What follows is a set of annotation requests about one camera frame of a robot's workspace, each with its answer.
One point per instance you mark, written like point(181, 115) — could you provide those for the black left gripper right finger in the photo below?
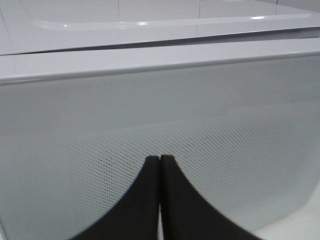
point(186, 215)

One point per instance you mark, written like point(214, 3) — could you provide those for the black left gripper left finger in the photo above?
point(136, 215)

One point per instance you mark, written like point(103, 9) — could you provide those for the white microwave door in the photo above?
point(241, 118)

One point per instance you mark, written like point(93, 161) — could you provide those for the white microwave oven body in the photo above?
point(29, 26)

